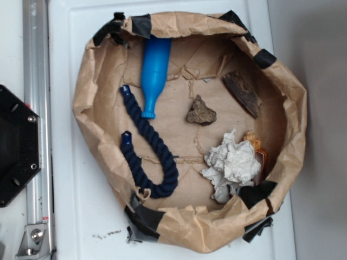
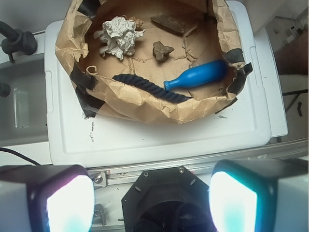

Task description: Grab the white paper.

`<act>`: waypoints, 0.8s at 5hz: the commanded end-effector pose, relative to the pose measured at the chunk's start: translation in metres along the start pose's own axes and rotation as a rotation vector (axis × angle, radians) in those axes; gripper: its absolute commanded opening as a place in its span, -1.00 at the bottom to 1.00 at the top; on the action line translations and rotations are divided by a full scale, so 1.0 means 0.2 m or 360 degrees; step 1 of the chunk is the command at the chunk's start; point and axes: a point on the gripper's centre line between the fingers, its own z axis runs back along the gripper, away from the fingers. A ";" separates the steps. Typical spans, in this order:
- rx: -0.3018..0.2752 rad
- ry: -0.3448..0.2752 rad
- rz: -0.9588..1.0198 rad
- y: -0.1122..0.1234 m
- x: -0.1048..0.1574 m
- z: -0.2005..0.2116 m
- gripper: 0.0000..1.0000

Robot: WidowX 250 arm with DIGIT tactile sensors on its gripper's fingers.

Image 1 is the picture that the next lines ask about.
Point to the crumpled white paper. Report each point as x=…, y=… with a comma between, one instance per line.
x=231, y=166

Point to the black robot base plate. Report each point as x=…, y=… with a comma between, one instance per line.
x=20, y=151

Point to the blue plastic bottle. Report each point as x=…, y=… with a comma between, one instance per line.
x=154, y=72

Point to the brown paper bag bin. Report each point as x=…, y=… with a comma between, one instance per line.
x=204, y=48

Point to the metal corner bracket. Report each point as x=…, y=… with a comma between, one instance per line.
x=36, y=243

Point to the brown rock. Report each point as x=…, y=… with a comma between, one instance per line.
x=201, y=114

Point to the small amber glass bottle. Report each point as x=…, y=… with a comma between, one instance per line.
x=261, y=156

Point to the white plastic tray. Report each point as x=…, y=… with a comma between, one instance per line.
x=89, y=222

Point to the dark wood bark piece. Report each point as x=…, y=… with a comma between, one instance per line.
x=243, y=92

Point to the aluminium profile rail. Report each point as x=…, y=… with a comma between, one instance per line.
x=40, y=199

